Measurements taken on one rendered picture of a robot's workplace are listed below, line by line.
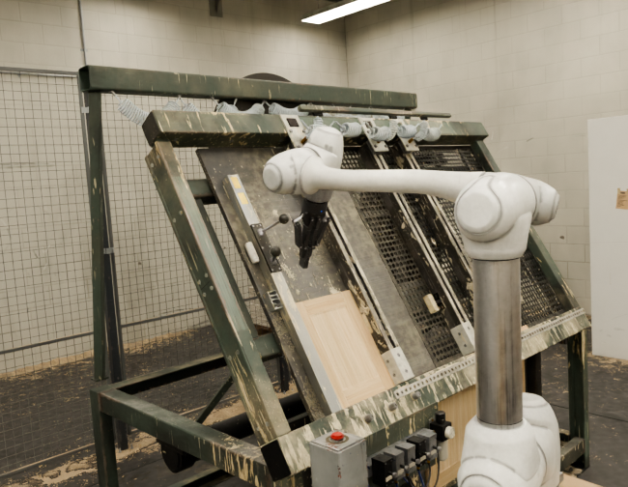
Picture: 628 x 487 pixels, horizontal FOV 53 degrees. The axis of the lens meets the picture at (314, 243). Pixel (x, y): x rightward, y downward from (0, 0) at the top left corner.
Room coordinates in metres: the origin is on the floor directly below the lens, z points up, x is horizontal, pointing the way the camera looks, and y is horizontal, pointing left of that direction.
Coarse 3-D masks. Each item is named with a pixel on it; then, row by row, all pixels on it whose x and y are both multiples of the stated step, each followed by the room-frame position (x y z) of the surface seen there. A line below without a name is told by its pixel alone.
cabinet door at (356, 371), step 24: (312, 312) 2.26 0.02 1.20; (336, 312) 2.33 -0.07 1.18; (312, 336) 2.19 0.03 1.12; (336, 336) 2.26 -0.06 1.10; (360, 336) 2.33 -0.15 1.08; (336, 360) 2.20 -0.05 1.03; (360, 360) 2.26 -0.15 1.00; (336, 384) 2.13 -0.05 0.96; (360, 384) 2.20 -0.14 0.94; (384, 384) 2.26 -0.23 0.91
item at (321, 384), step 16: (240, 208) 2.33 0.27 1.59; (272, 272) 2.23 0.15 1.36; (272, 288) 2.21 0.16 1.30; (288, 288) 2.23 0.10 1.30; (288, 304) 2.18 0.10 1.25; (288, 320) 2.16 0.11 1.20; (304, 336) 2.14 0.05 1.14; (304, 352) 2.11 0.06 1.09; (304, 368) 2.11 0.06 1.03; (320, 368) 2.10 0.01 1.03; (320, 384) 2.07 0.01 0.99; (320, 400) 2.06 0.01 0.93; (336, 400) 2.07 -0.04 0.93
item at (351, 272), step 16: (288, 128) 2.64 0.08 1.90; (288, 144) 2.66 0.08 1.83; (304, 144) 2.64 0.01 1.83; (336, 224) 2.53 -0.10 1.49; (336, 240) 2.48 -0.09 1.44; (336, 256) 2.48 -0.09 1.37; (352, 256) 2.48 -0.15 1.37; (352, 272) 2.43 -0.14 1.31; (352, 288) 2.43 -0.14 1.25; (368, 288) 2.43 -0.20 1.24; (368, 304) 2.37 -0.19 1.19; (368, 320) 2.38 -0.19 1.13; (384, 320) 2.37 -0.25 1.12; (384, 336) 2.32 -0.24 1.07; (384, 352) 2.33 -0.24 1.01; (400, 352) 2.33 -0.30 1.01; (400, 368) 2.28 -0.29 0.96
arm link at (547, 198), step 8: (520, 176) 1.40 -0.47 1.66; (536, 184) 1.42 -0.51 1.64; (544, 184) 1.43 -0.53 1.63; (536, 192) 1.39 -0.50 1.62; (544, 192) 1.41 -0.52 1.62; (552, 192) 1.41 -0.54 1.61; (536, 200) 1.38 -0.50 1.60; (544, 200) 1.40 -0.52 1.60; (552, 200) 1.40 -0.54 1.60; (536, 208) 1.39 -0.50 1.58; (544, 208) 1.40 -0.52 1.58; (552, 208) 1.40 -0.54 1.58; (536, 216) 1.41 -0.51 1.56; (544, 216) 1.40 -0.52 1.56; (552, 216) 1.42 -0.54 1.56; (536, 224) 1.43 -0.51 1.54
